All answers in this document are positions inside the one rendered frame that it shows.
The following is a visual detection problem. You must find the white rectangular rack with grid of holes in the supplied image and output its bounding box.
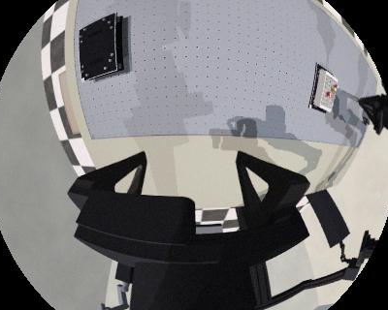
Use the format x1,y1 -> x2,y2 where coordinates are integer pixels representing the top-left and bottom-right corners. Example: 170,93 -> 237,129
313,70 -> 338,111

